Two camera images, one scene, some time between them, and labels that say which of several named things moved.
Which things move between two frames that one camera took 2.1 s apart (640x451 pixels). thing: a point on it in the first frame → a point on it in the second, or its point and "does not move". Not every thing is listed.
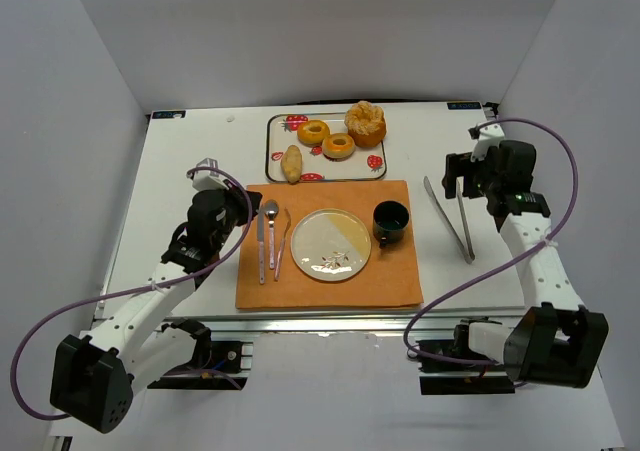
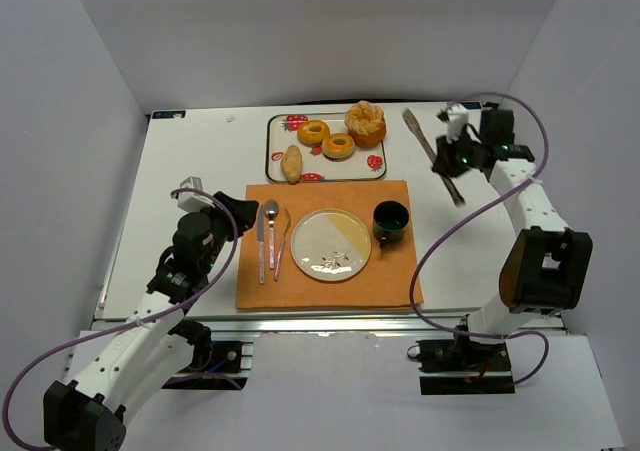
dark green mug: (390, 218) does not move
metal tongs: (470, 255) → (457, 198)
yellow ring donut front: (338, 152) does not move
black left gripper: (240, 199) does not move
